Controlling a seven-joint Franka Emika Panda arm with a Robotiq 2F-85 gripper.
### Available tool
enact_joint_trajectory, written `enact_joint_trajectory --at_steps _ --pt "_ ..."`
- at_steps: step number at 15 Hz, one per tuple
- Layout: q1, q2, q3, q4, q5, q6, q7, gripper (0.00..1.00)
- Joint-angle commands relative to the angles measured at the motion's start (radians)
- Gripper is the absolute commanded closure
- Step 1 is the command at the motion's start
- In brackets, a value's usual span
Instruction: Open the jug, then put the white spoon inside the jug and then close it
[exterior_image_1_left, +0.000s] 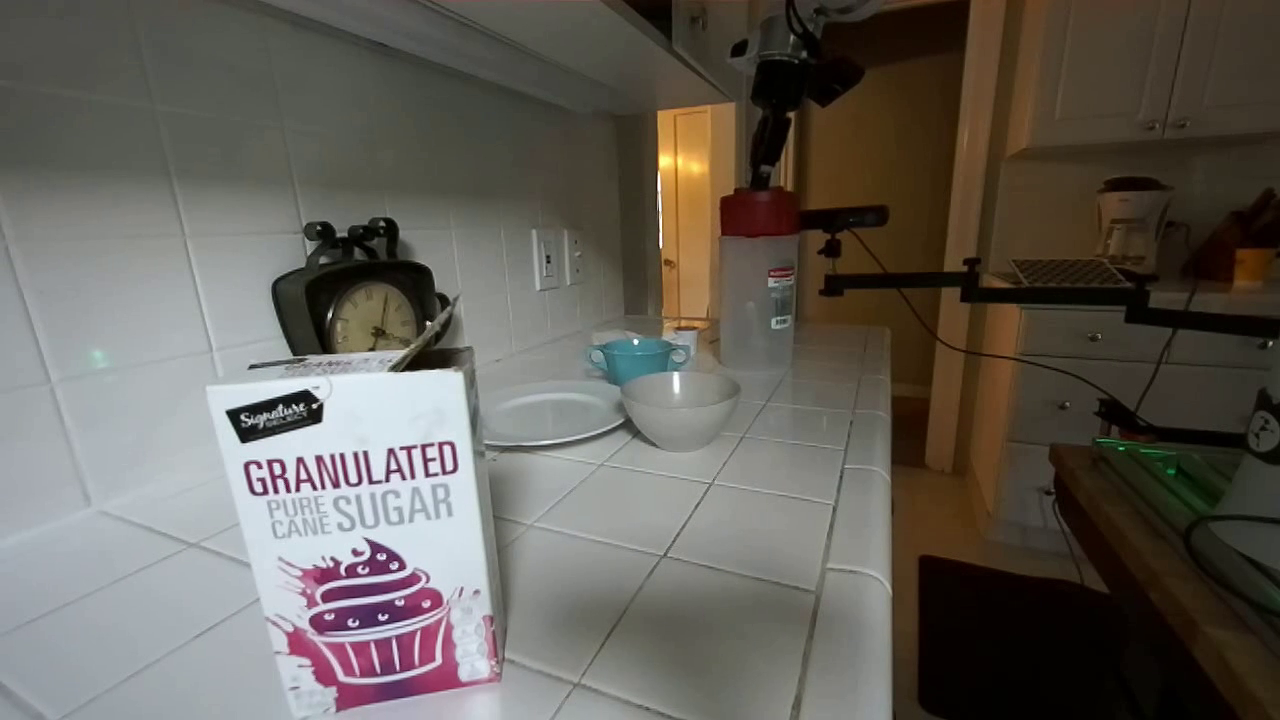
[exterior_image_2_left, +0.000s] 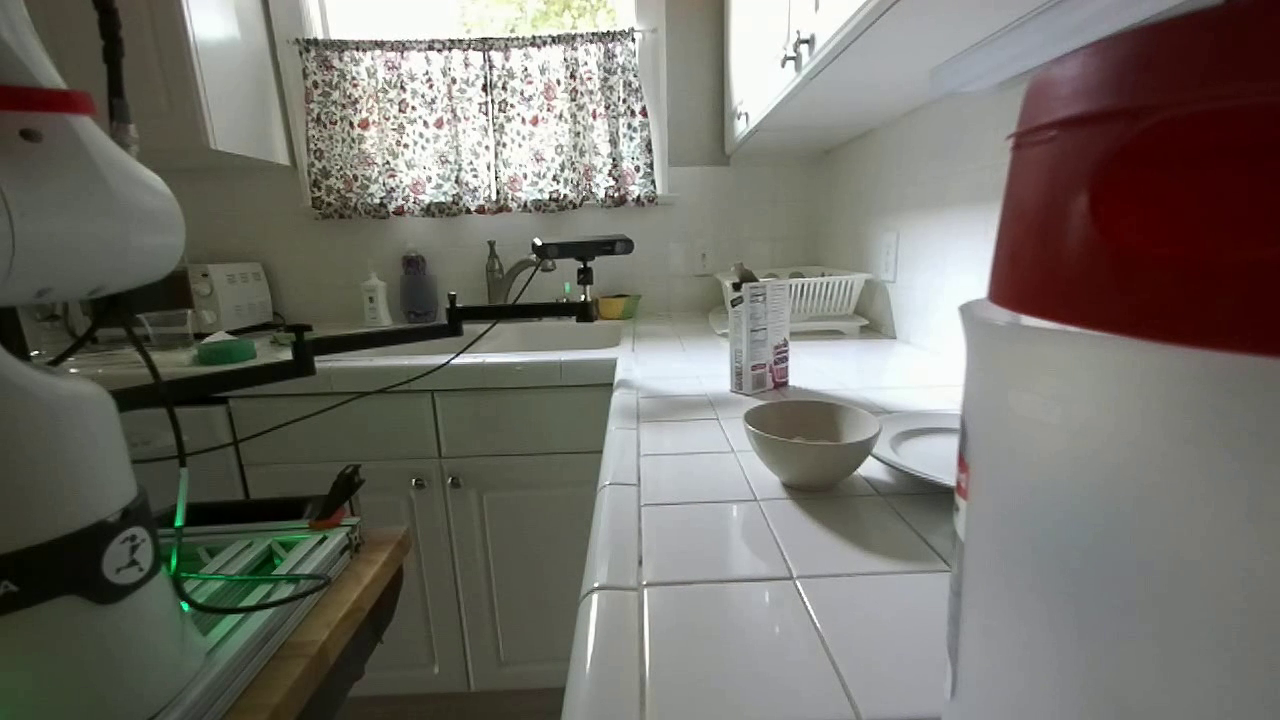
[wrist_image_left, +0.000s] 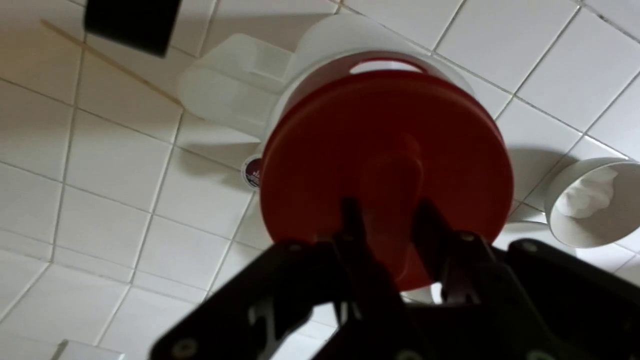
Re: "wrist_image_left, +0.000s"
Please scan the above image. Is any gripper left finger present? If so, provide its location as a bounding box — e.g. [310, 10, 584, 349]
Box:
[150, 197, 401, 360]

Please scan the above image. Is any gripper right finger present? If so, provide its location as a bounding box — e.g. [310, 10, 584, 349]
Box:
[413, 198, 640, 360]

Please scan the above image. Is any red round jug lid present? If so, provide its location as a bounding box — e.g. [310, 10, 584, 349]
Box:
[259, 50, 515, 293]

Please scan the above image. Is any white plastic jug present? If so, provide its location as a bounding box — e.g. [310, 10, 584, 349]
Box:
[177, 12, 477, 306]

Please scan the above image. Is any white cup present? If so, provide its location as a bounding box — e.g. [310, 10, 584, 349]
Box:
[543, 157, 640, 249]

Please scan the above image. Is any thin wooden stick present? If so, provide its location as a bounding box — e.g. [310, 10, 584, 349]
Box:
[41, 19, 182, 107]

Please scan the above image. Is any black cylinder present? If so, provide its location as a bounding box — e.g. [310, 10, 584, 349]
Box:
[83, 0, 182, 58]

